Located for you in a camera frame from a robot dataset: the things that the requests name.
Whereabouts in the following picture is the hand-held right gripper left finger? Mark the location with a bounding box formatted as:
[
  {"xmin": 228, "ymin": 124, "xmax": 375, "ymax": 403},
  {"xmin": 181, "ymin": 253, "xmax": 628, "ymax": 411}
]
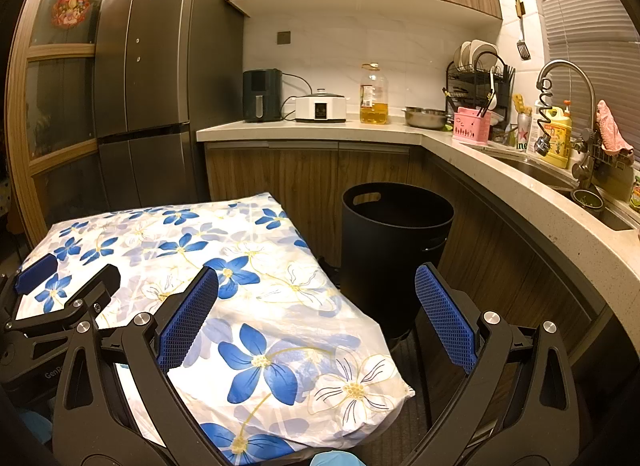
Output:
[{"xmin": 52, "ymin": 266, "xmax": 232, "ymax": 466}]

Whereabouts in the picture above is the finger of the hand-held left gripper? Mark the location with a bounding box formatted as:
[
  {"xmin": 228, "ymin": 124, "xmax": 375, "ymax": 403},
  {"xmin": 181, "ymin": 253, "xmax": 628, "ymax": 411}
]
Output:
[
  {"xmin": 4, "ymin": 263, "xmax": 123, "ymax": 345},
  {"xmin": 0, "ymin": 252, "xmax": 60, "ymax": 325}
]

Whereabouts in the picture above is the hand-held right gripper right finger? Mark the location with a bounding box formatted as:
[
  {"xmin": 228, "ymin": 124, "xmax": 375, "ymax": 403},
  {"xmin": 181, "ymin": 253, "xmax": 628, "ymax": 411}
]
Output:
[{"xmin": 400, "ymin": 262, "xmax": 586, "ymax": 466}]

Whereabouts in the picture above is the black trash bin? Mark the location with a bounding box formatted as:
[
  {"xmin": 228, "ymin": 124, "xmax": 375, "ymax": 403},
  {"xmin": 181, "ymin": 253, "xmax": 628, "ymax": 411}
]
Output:
[{"xmin": 341, "ymin": 182, "xmax": 456, "ymax": 341}]

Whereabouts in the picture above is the blue cloth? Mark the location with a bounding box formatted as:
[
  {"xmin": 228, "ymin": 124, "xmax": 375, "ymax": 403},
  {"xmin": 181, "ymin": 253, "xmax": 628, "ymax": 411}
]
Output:
[
  {"xmin": 310, "ymin": 450, "xmax": 368, "ymax": 466},
  {"xmin": 17, "ymin": 408, "xmax": 54, "ymax": 445}
]

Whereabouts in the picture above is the blue floral tablecloth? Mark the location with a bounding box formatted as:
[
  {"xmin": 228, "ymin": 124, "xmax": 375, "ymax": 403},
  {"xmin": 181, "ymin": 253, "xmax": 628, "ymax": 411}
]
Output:
[{"xmin": 15, "ymin": 191, "xmax": 416, "ymax": 466}]

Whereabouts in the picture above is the stone countertop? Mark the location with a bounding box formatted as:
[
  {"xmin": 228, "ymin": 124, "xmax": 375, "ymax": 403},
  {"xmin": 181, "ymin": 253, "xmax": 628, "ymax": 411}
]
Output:
[{"xmin": 196, "ymin": 118, "xmax": 640, "ymax": 362}]

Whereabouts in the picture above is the metal sink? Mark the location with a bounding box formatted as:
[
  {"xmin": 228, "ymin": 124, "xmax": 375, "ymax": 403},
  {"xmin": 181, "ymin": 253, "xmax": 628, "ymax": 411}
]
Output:
[{"xmin": 480, "ymin": 146, "xmax": 638, "ymax": 231}]

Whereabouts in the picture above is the wooden glass-panel door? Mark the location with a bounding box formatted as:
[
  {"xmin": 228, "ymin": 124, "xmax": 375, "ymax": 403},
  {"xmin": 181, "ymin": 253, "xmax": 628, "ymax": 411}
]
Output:
[{"xmin": 5, "ymin": 0, "xmax": 146, "ymax": 247}]

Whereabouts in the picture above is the pink utensil holder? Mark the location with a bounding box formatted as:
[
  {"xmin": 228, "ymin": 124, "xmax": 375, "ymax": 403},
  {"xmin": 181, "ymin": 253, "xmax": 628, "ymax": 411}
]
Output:
[{"xmin": 452, "ymin": 106, "xmax": 494, "ymax": 145}]

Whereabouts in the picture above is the beer can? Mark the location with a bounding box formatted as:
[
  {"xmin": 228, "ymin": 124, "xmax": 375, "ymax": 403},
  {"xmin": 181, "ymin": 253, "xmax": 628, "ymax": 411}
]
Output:
[{"xmin": 516, "ymin": 113, "xmax": 534, "ymax": 153}]

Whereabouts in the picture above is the metal bowl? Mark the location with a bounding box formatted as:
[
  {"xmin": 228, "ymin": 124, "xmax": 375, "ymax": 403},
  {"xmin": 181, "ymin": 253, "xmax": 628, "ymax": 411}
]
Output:
[{"xmin": 404, "ymin": 106, "xmax": 450, "ymax": 129}]

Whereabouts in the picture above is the yellow detergent bottle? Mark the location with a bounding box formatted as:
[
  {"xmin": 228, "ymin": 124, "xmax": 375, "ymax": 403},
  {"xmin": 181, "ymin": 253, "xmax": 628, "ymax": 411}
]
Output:
[{"xmin": 542, "ymin": 100, "xmax": 574, "ymax": 169}]

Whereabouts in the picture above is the white bottle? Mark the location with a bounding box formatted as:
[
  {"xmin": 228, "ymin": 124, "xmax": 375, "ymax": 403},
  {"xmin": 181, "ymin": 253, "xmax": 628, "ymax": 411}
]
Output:
[{"xmin": 530, "ymin": 100, "xmax": 546, "ymax": 147}]

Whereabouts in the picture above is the cooking oil bottle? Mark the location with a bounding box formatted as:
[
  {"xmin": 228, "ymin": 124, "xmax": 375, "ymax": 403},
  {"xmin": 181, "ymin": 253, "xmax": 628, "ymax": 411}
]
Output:
[{"xmin": 359, "ymin": 63, "xmax": 391, "ymax": 125}]

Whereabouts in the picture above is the grey refrigerator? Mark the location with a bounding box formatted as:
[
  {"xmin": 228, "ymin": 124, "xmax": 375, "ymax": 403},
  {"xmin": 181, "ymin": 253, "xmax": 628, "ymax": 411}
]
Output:
[{"xmin": 94, "ymin": 0, "xmax": 246, "ymax": 213}]

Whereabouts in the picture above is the white ladle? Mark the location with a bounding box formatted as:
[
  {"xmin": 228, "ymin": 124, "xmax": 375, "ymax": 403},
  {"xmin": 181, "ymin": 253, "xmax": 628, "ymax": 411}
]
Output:
[{"xmin": 487, "ymin": 66, "xmax": 501, "ymax": 111}]

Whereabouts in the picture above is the black air fryer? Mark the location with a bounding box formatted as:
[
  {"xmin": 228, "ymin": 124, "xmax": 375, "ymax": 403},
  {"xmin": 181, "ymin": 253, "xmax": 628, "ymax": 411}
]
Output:
[{"xmin": 243, "ymin": 68, "xmax": 284, "ymax": 123}]

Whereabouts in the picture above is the white rice cooker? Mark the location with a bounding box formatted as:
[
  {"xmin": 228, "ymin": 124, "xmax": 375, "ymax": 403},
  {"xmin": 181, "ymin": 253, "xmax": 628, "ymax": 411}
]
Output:
[{"xmin": 294, "ymin": 88, "xmax": 350, "ymax": 123}]

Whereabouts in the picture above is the pink cloth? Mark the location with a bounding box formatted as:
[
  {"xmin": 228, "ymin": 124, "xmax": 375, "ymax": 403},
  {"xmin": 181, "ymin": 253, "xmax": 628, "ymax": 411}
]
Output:
[{"xmin": 596, "ymin": 100, "xmax": 635, "ymax": 157}]

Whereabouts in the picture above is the colourful flower sticker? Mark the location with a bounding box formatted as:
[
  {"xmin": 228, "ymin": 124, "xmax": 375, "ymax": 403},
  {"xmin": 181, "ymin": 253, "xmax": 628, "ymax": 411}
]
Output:
[{"xmin": 50, "ymin": 0, "xmax": 94, "ymax": 29}]

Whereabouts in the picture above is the hanging metal spatula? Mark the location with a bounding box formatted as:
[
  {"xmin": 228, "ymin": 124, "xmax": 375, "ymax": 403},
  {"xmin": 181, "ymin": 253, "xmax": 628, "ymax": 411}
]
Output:
[{"xmin": 515, "ymin": 0, "xmax": 532, "ymax": 61}]

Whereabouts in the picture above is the metal kitchen faucet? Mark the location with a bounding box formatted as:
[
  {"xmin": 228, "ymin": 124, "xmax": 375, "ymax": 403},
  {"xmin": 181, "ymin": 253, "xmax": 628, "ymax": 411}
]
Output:
[{"xmin": 537, "ymin": 60, "xmax": 602, "ymax": 189}]

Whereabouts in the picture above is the window blind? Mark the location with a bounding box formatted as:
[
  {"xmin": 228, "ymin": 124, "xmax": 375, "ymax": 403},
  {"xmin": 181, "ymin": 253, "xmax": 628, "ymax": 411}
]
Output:
[{"xmin": 520, "ymin": 0, "xmax": 640, "ymax": 167}]

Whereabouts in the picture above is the coiled faucet sprayer hose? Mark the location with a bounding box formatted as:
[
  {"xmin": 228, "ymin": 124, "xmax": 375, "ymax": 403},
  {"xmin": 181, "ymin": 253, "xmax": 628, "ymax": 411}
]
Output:
[{"xmin": 535, "ymin": 76, "xmax": 557, "ymax": 157}]

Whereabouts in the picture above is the black wire dish rack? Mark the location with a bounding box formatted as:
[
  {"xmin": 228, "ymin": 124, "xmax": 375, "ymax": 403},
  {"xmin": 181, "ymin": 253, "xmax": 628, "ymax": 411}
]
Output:
[{"xmin": 446, "ymin": 50, "xmax": 516, "ymax": 129}]

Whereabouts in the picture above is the black power cable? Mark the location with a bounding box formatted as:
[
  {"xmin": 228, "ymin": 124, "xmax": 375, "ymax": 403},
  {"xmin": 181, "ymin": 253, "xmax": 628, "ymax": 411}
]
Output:
[{"xmin": 280, "ymin": 73, "xmax": 309, "ymax": 121}]

